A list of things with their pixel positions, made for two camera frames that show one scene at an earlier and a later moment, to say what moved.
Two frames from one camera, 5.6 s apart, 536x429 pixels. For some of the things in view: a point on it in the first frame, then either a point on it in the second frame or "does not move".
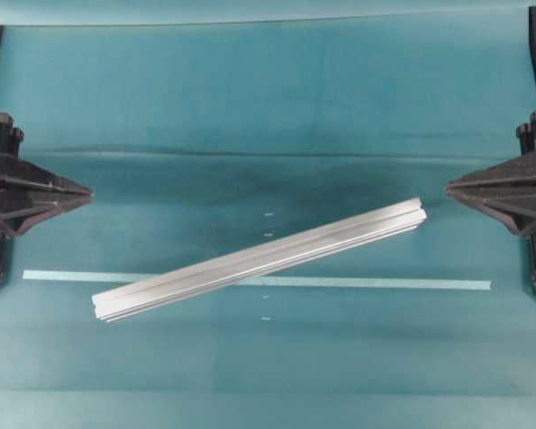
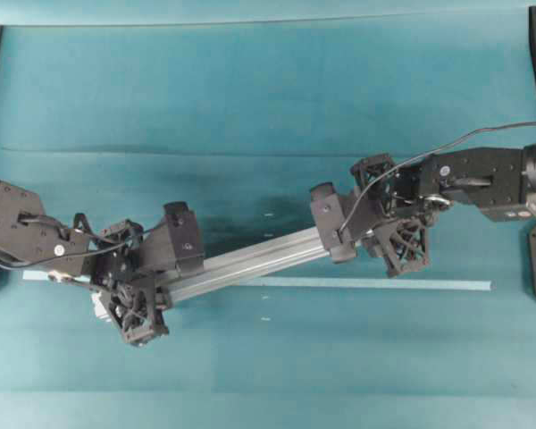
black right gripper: (518, 189) → (405, 190)
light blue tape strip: (269, 280) does not move
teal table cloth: (204, 130) does not move
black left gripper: (12, 204) → (131, 304)
